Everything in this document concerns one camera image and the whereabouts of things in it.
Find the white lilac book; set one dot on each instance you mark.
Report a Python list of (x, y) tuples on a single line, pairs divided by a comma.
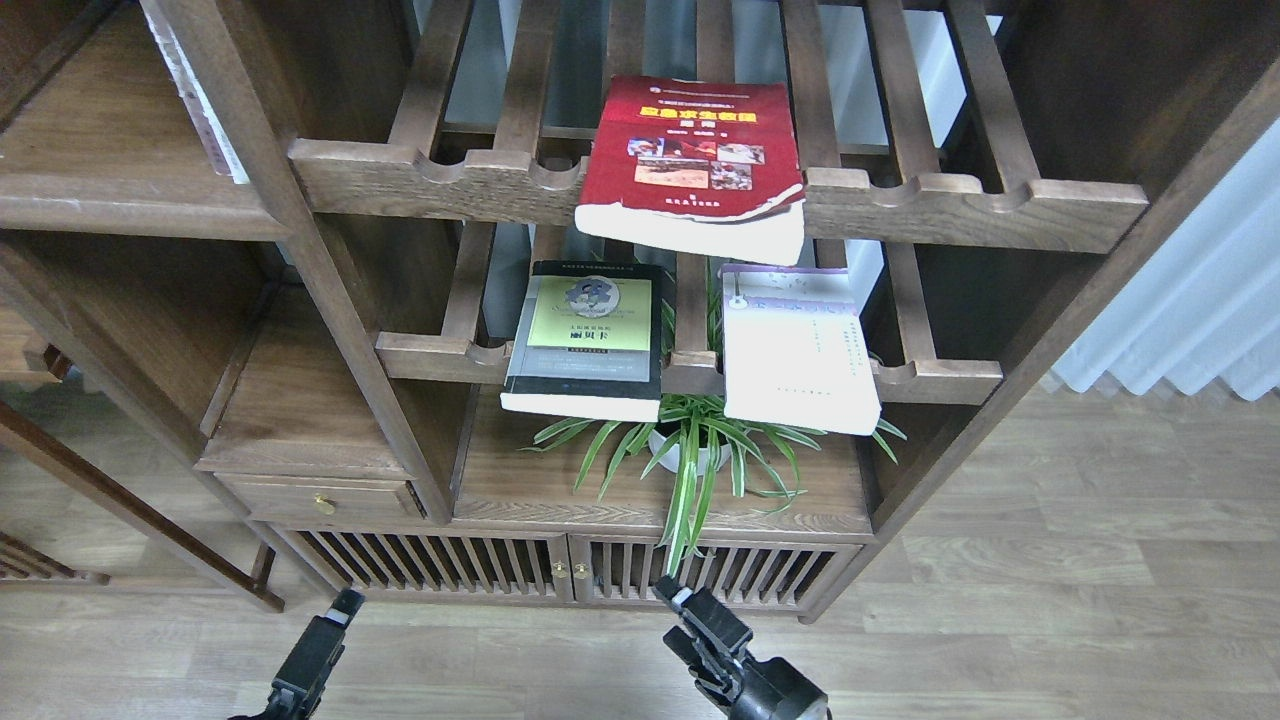
[(794, 353)]

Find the slatted cabinet door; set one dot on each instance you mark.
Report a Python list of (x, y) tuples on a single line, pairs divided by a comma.
[(751, 575), (442, 567)]

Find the wooden drawer brass knob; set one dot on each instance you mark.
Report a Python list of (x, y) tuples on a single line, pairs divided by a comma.
[(323, 498)]

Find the black green cover book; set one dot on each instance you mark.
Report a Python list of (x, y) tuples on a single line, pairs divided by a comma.
[(588, 342)]

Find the green spider plant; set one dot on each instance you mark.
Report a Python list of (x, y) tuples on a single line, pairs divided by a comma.
[(692, 438)]

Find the red paperback book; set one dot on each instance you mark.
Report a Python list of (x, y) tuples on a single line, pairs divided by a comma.
[(696, 167)]

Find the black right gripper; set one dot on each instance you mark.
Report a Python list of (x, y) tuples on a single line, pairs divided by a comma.
[(714, 646)]

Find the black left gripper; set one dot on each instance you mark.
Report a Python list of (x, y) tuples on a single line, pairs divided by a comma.
[(297, 688)]

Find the dark wooden bookshelf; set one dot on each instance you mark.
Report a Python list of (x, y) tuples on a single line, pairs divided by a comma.
[(1020, 159)]

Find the white upright book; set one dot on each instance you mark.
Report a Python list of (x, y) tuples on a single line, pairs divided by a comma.
[(223, 158)]

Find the right slatted cabinet door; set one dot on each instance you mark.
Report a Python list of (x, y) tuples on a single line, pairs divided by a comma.
[(751, 575)]

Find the left slatted cabinet door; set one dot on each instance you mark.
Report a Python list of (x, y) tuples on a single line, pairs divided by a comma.
[(442, 567)]

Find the white curtain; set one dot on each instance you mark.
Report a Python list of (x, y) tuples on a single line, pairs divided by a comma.
[(1205, 308)]

